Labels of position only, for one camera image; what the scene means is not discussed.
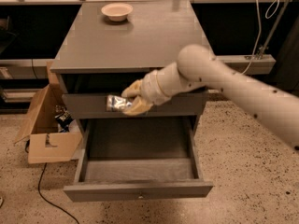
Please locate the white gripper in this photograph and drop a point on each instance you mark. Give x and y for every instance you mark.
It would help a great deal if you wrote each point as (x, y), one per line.
(151, 89)

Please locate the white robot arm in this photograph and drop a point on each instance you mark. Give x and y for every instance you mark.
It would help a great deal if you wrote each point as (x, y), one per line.
(197, 67)

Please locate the grey wooden drawer cabinet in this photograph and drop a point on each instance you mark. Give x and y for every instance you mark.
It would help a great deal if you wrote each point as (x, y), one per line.
(102, 56)

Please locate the closed grey upper drawer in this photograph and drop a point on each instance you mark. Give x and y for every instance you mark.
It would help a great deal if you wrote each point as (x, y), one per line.
(94, 106)

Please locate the open grey middle drawer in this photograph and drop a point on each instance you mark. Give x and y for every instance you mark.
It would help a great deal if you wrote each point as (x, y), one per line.
(138, 159)

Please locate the snack bag in box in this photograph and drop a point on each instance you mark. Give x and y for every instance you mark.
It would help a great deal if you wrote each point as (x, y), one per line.
(63, 117)

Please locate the white ceramic bowl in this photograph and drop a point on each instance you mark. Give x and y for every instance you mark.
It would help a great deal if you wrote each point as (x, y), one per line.
(117, 11)

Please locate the open cardboard box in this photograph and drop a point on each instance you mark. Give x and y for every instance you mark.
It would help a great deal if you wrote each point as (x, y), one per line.
(40, 128)

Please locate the thin metal pole stand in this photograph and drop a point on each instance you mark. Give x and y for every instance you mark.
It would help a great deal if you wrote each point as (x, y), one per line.
(277, 7)

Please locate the grey metal shelf rail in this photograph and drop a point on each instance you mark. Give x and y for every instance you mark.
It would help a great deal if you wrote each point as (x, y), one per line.
(257, 66)

